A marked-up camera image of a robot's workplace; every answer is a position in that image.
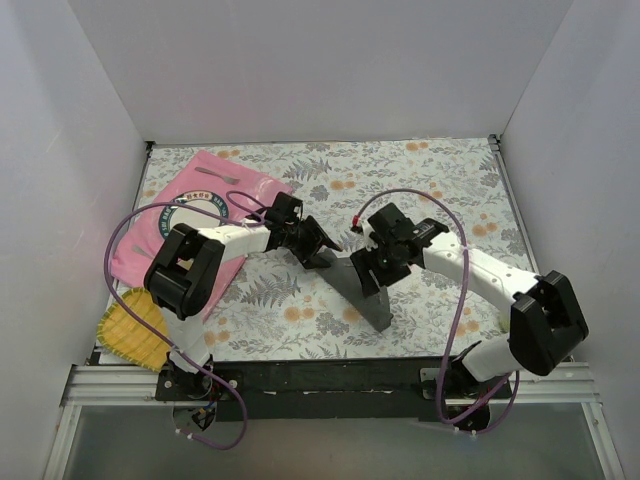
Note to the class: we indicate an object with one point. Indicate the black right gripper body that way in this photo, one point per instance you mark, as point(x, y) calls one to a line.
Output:
point(379, 257)

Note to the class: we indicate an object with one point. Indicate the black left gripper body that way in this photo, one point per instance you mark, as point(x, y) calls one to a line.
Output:
point(305, 241)

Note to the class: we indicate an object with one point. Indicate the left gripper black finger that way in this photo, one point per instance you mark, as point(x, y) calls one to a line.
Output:
point(314, 260)
point(319, 237)

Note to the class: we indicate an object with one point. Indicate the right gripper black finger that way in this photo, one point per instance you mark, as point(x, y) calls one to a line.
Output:
point(391, 273)
point(363, 261)

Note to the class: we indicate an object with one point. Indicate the grey cloth napkin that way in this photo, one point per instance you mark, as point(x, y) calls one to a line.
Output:
point(340, 273)

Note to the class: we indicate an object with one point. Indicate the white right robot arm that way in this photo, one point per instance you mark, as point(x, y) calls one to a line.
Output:
point(545, 319)

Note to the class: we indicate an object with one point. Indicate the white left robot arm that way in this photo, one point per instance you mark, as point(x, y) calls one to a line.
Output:
point(183, 274)

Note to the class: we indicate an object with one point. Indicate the pink cloth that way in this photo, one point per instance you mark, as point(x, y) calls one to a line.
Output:
point(164, 180)

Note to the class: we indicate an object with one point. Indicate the floral patterned table mat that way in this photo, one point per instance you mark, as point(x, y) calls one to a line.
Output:
point(276, 310)

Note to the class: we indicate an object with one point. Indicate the dark round plate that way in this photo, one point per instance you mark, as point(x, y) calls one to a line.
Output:
point(208, 201)

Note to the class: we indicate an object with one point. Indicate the yellow bamboo mat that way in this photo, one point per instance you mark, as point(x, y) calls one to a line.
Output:
point(125, 337)

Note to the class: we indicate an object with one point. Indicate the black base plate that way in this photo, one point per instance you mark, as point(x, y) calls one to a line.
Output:
point(335, 388)

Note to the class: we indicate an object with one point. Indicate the aluminium frame rail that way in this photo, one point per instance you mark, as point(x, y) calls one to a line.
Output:
point(112, 427)

